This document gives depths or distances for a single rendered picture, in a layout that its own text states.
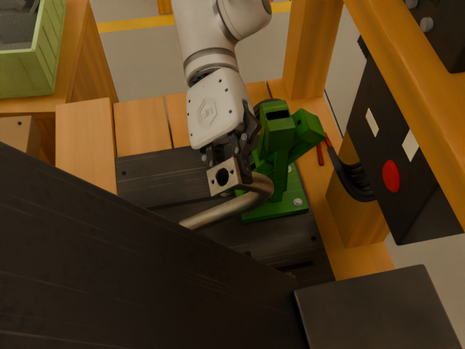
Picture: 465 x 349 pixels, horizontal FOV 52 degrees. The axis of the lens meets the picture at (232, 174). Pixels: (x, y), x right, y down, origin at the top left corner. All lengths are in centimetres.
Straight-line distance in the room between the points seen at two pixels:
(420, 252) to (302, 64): 118
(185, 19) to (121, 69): 193
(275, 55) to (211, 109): 203
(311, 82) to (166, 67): 151
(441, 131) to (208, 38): 43
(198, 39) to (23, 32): 94
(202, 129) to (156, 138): 52
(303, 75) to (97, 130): 53
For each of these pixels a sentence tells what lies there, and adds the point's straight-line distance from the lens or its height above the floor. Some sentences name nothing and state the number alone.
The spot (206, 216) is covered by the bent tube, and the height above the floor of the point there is 107.
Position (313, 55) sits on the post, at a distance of 119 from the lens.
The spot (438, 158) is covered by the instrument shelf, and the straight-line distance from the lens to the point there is 41.
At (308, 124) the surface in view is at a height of 115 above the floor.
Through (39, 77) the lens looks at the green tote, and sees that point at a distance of 146.
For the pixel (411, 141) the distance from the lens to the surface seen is 47.
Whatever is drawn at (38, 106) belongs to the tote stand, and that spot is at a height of 79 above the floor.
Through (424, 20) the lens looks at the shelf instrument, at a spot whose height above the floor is 156.
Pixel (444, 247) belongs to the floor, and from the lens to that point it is 220.
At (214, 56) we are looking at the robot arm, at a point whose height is 134.
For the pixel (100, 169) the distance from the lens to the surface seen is 116.
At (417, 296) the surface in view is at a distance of 66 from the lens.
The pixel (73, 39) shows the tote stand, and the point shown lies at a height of 79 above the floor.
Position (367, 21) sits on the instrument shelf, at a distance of 50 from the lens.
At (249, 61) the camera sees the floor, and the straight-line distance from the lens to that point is 267.
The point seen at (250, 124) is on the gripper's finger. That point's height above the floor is 131.
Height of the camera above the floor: 182
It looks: 56 degrees down
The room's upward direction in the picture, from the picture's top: straight up
